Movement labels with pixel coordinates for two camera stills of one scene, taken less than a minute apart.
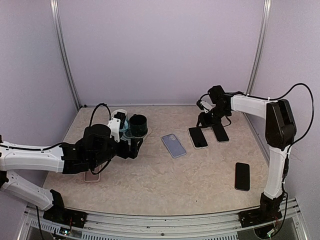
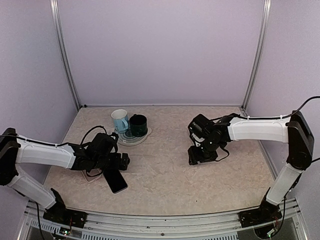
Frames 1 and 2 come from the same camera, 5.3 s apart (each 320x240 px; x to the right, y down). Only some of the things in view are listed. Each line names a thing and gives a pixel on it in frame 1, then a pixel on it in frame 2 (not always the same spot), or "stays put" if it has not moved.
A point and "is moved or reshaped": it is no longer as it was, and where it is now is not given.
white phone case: (198, 148) is moved or reshaped
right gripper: (205, 122) → (194, 156)
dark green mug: (138, 125) stays put
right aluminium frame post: (260, 56) stays put
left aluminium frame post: (55, 13) stays put
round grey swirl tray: (127, 135) stays put
